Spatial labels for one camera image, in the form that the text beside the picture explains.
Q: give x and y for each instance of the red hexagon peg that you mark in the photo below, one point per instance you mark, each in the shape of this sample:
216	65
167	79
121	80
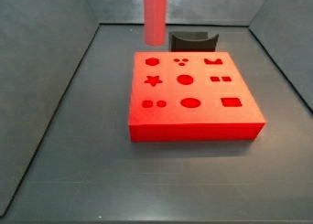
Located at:
155	22

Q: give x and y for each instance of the red shape sorting box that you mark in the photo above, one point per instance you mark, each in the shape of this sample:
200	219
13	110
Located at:
191	97

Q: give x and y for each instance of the dark grey curved block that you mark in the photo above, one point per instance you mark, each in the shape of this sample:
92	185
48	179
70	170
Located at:
192	41

